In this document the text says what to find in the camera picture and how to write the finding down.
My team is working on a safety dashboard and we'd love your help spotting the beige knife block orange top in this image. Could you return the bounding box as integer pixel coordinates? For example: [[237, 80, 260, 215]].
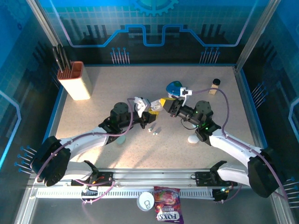
[[57, 61, 93, 101]]

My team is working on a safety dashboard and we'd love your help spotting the black knife handle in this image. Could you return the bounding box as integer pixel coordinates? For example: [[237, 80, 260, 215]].
[[52, 46, 64, 72], [57, 43, 68, 70], [62, 46, 72, 70]]

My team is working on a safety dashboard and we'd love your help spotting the yogurt cup blue lid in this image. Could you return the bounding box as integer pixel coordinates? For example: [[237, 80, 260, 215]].
[[165, 80, 184, 98]]

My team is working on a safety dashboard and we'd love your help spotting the white slotted cable duct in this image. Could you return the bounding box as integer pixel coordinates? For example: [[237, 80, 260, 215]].
[[36, 188, 215, 199]]

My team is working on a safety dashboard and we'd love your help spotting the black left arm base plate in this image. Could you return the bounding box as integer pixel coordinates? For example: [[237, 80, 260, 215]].
[[71, 171, 115, 187]]

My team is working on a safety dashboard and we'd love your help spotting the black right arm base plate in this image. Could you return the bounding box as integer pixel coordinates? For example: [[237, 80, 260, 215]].
[[194, 171, 238, 187]]

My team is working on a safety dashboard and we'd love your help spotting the purple candy bag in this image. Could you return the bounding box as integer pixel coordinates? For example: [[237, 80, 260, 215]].
[[153, 186, 185, 224]]

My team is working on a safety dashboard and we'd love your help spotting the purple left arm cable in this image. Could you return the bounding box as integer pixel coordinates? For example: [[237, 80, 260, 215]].
[[30, 97, 141, 206]]

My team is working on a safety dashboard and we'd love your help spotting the aluminium frame post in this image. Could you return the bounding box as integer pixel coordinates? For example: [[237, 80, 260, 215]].
[[235, 0, 282, 73], [25, 0, 63, 61]]

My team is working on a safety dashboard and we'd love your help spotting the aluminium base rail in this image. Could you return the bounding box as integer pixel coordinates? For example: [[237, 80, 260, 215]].
[[27, 167, 250, 187]]

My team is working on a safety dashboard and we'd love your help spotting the white pull-tab can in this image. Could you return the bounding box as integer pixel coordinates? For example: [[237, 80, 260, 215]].
[[136, 191, 155, 212]]

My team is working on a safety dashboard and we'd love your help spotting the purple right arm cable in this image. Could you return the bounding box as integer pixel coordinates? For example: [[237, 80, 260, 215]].
[[191, 88, 289, 203]]

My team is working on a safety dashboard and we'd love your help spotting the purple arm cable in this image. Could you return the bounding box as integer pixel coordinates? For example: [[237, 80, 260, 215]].
[[191, 88, 289, 203], [30, 97, 141, 206]]

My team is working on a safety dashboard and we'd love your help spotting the small beige bottle black cap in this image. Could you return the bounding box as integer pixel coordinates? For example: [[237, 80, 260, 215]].
[[208, 78, 221, 96]]

